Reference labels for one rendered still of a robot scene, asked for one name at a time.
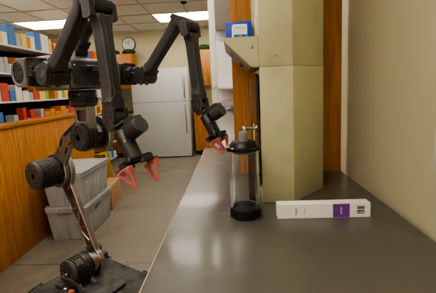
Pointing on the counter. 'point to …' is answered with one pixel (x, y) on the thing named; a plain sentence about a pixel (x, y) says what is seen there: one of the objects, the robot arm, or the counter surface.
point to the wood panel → (329, 150)
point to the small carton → (239, 30)
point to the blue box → (237, 23)
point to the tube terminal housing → (289, 82)
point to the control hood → (244, 50)
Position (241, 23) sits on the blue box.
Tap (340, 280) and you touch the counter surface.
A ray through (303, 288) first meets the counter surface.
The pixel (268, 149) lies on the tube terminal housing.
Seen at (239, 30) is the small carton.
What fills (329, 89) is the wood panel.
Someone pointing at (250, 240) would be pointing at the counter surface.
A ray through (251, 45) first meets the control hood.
